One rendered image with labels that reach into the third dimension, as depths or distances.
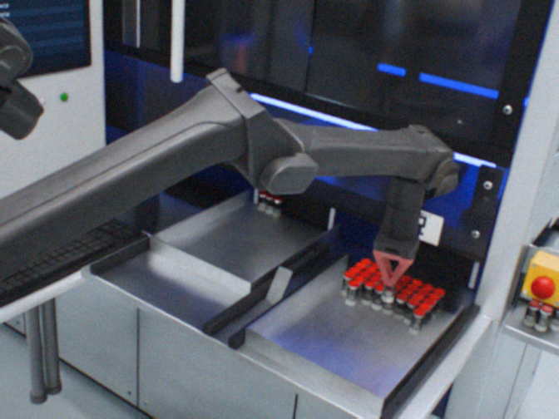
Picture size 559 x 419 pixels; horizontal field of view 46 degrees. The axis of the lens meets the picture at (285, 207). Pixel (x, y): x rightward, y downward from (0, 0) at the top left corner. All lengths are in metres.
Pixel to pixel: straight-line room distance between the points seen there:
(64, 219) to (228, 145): 0.17
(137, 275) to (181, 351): 0.62
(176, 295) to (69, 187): 0.67
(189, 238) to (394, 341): 0.51
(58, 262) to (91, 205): 0.86
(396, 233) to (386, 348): 0.22
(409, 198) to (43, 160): 0.89
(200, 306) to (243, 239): 0.27
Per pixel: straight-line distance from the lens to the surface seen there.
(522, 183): 1.22
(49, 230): 0.62
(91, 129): 1.67
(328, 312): 1.24
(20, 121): 1.03
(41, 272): 1.44
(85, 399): 2.37
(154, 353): 1.99
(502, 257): 1.27
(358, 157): 0.85
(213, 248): 1.41
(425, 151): 0.97
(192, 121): 0.64
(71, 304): 2.21
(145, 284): 1.29
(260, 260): 1.38
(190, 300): 1.24
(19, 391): 2.44
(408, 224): 1.08
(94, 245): 1.53
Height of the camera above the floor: 1.58
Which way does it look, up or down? 26 degrees down
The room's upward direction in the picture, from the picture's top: 6 degrees clockwise
